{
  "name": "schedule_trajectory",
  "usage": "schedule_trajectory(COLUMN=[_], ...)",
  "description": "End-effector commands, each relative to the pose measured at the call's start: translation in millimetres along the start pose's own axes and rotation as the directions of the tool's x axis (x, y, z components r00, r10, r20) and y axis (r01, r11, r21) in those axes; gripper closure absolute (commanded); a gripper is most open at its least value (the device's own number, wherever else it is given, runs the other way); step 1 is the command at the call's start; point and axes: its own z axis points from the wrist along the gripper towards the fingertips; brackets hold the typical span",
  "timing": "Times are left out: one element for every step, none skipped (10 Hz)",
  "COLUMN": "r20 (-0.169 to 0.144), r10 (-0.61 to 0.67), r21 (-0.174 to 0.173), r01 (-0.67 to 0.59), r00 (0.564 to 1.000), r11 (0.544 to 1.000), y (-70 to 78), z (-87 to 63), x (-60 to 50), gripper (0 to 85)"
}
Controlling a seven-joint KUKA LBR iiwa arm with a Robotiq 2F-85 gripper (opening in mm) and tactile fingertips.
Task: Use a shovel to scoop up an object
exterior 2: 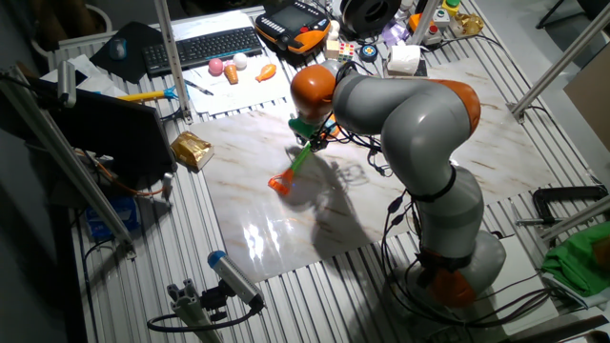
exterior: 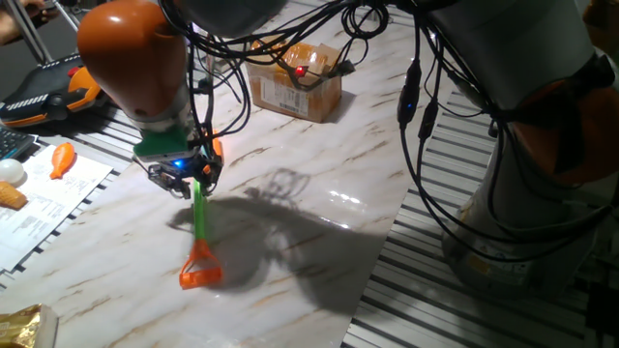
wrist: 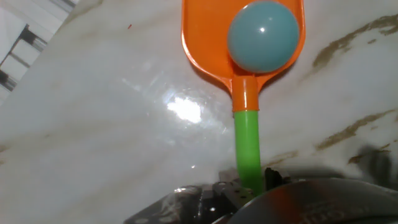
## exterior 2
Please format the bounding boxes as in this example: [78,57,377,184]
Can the round black blue tape measure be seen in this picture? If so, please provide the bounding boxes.
[357,44,379,64]

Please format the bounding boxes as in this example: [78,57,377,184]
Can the printed white paper sheet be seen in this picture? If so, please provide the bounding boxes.
[183,54,295,116]

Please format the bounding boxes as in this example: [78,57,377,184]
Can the black mouse pad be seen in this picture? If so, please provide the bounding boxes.
[89,21,166,85]

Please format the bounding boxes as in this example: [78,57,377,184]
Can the Rubik's cube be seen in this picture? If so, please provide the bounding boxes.
[336,42,356,65]

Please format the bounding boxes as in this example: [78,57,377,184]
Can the golden foil snack packet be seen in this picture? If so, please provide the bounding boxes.
[170,131,215,172]

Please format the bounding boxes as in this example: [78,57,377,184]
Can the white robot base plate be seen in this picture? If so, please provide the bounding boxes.
[493,232,559,334]

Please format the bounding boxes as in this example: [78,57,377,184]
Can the grey camera blue end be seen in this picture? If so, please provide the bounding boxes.
[207,250,266,309]

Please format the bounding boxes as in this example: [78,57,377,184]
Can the yellow handled blue tool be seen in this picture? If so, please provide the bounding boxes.
[116,86,180,103]

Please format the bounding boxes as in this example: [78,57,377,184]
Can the dark pen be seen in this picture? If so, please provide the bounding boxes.
[184,78,214,97]

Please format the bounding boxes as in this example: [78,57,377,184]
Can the black orange teach pendant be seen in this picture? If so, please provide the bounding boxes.
[254,0,332,55]

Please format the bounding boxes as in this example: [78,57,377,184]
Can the green cloth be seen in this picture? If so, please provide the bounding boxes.
[541,221,610,298]

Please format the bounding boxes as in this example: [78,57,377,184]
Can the dark computer mouse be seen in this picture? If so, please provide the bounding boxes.
[108,37,129,61]

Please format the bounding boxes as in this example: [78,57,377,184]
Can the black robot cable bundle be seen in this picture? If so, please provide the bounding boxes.
[309,61,554,330]

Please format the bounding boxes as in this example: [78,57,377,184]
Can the purple plastic packet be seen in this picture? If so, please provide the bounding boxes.
[380,21,411,48]

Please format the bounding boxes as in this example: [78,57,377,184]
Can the grey box red button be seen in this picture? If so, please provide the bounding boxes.
[422,23,443,47]

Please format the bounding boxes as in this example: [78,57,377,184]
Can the black clamp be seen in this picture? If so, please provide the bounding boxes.
[532,185,610,225]

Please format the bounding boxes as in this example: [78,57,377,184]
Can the black monitor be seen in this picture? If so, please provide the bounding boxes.
[28,78,178,190]

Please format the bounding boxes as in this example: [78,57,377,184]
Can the grey camera on strut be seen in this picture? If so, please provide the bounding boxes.
[56,60,77,109]

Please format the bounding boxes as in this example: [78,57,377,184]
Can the orange toy chicken drumstick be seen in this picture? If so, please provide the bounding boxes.
[254,63,278,84]

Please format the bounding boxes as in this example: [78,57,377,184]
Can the white box green button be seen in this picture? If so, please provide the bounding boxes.
[432,8,452,29]

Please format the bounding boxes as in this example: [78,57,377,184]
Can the brown cardboard panel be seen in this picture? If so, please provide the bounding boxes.
[563,45,610,153]

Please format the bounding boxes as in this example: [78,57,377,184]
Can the aluminium profile strut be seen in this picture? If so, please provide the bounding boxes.
[540,194,610,242]
[407,0,442,47]
[507,2,610,123]
[0,66,137,258]
[152,0,193,125]

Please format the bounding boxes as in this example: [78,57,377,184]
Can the black filament spool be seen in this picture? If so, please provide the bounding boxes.
[340,0,403,42]

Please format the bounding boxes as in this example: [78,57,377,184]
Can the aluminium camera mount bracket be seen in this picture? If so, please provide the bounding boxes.
[166,278,225,343]

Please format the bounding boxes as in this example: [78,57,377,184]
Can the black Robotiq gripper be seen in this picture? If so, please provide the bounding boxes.
[303,126,336,154]

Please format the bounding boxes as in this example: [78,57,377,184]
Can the white tissue roll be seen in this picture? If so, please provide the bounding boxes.
[386,44,422,76]

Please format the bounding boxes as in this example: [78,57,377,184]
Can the black computer keyboard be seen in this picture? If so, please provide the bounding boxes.
[142,26,264,77]

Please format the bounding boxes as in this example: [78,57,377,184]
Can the orange toy shovel green handle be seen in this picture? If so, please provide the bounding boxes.
[267,115,342,196]

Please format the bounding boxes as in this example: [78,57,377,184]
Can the blue packet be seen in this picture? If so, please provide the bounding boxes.
[85,194,141,242]

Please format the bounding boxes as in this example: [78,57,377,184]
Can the black flat pad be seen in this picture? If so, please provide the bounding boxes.
[382,59,429,80]

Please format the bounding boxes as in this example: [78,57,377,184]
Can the crumpled white paper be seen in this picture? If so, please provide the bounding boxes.
[40,53,128,99]

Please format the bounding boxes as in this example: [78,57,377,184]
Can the crumpled gold foil object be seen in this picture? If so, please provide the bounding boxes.
[450,12,485,38]

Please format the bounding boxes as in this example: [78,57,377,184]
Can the orange cable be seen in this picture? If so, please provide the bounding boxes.
[75,150,166,197]

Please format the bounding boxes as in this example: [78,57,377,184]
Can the black camera cable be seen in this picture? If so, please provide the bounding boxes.
[146,304,266,333]

